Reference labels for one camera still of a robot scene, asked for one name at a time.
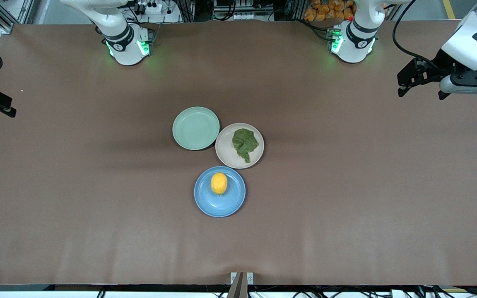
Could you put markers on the orange packaged items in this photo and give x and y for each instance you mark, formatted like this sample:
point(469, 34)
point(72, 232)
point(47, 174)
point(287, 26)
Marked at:
point(327, 10)

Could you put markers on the green lettuce leaf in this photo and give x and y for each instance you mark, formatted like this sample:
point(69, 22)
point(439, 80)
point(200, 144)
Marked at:
point(244, 142)

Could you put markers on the brown table cover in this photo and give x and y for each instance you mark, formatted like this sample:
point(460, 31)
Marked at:
point(97, 186)

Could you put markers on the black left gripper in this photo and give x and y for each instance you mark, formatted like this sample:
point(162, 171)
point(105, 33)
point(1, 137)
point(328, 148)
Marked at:
point(440, 65)

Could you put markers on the white power strip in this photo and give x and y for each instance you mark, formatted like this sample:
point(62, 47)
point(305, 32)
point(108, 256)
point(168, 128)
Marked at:
point(149, 7)

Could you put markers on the light green plate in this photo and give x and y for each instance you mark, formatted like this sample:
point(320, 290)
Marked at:
point(196, 128)

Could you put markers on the yellow lemon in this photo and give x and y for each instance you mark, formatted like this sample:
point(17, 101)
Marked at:
point(219, 183)

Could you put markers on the blue plate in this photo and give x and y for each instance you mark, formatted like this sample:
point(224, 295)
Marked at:
point(222, 203)

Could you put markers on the beige plate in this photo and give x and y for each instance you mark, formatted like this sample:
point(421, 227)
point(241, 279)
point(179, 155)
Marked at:
point(227, 151)

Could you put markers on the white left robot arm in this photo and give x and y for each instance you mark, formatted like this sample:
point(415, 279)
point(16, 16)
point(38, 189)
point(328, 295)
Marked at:
point(476, 45)

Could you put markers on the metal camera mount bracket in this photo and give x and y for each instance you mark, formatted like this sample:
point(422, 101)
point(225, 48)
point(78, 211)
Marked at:
point(242, 283)

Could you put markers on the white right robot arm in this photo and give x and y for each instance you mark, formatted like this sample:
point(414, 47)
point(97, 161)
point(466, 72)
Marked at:
point(124, 45)

